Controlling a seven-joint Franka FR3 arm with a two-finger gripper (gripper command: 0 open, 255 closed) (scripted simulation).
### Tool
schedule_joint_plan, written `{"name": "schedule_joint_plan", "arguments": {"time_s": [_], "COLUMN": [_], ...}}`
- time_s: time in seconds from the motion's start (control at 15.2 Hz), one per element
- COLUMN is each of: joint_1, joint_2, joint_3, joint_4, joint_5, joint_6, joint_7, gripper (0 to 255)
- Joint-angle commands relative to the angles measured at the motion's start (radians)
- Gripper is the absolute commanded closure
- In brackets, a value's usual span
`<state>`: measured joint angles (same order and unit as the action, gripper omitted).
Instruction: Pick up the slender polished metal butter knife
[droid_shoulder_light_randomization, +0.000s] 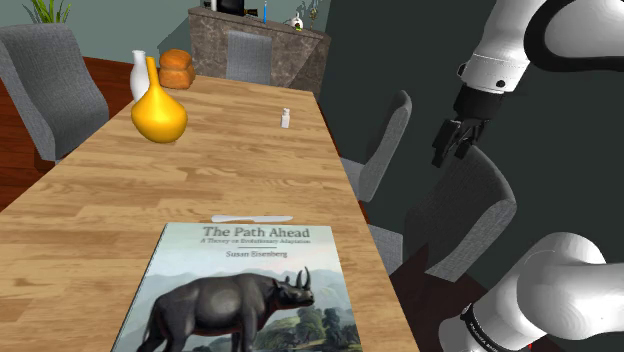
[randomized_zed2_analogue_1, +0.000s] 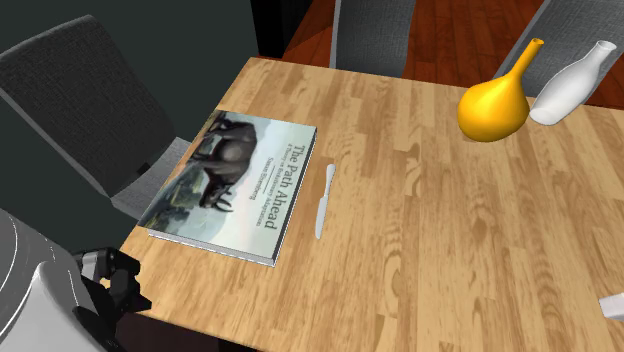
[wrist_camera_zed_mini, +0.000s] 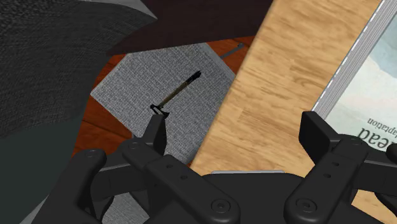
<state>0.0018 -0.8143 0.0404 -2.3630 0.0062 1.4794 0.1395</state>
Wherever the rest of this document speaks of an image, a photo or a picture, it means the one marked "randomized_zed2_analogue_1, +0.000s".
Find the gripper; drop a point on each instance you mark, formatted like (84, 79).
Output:
(122, 278)

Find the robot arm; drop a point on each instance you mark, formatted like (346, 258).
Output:
(29, 302)

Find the book with buffalo cover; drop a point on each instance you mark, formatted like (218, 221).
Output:
(244, 195)

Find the dark grey chair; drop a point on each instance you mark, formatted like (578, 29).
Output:
(83, 107)

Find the white table knife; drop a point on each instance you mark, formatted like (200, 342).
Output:
(322, 202)

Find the wooden table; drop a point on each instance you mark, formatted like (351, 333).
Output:
(438, 234)

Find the yellow long-necked vase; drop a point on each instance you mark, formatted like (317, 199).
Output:
(492, 109)

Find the white bottle vase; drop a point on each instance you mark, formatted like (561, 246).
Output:
(565, 92)

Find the white object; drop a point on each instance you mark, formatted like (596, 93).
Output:
(613, 306)

